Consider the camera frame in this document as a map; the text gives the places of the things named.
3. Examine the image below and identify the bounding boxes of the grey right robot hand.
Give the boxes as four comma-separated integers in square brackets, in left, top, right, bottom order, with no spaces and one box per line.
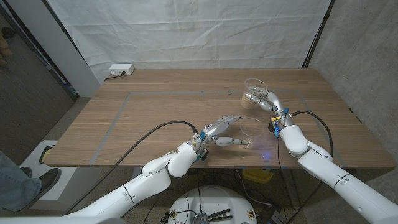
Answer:
[245,86,292,122]

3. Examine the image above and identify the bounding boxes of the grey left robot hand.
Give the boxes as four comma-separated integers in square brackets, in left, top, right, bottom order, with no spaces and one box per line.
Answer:
[191,114,251,154]

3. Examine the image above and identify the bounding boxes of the clear plastic cup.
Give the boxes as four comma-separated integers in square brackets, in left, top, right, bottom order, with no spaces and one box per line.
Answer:
[241,77,267,110]
[239,117,265,150]

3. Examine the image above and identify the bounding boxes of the brown sugar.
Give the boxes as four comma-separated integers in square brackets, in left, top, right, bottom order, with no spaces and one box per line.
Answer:
[241,93,257,110]

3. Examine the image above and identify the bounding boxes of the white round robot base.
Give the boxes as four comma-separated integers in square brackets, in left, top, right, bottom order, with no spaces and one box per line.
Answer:
[167,185,258,224]

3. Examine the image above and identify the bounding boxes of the grey tape outline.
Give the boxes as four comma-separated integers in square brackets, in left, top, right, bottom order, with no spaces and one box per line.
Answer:
[90,89,346,167]

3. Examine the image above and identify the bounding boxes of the yellow object under table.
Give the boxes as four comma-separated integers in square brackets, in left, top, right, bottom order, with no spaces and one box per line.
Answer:
[241,167,274,184]

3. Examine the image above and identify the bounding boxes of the black backdrop stand pole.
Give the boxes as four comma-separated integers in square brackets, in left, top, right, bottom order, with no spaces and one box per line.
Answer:
[301,0,336,69]

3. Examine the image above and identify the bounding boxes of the black pliers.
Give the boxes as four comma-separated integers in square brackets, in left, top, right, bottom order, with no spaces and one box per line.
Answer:
[206,208,233,222]

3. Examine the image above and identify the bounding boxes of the white backdrop cloth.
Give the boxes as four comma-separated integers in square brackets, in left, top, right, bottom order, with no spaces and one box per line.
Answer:
[46,0,332,83]

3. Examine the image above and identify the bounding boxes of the white power strip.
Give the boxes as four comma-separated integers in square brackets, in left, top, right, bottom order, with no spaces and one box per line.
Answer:
[109,63,136,76]

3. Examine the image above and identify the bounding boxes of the black shoe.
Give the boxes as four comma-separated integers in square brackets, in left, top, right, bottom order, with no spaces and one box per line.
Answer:
[29,167,62,203]

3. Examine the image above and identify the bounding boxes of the white floor plate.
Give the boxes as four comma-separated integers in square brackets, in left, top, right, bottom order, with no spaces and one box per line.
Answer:
[20,139,78,202]

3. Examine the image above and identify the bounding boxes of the person's leg in jeans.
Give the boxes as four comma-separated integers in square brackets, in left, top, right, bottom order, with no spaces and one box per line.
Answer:
[0,151,43,212]

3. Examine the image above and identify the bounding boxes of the brown blurry object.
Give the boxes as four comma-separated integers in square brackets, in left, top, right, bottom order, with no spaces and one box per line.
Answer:
[0,34,12,66]

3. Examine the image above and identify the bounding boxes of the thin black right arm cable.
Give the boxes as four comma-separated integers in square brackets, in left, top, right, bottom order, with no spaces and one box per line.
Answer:
[275,136,284,175]

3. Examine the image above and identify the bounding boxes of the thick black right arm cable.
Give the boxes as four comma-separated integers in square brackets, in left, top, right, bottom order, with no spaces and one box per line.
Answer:
[287,111,334,224]

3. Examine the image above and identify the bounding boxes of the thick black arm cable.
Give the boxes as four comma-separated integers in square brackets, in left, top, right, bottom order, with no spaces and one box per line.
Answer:
[62,120,200,216]
[287,111,334,224]

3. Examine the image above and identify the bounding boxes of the white floor cable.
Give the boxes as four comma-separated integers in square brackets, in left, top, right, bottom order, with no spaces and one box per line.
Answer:
[234,169,273,208]

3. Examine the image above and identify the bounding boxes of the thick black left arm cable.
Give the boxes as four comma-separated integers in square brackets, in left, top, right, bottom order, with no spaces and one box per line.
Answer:
[62,120,200,216]

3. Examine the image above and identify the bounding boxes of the black power strip cable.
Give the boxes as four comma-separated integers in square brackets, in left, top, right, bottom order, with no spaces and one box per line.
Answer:
[104,71,127,82]

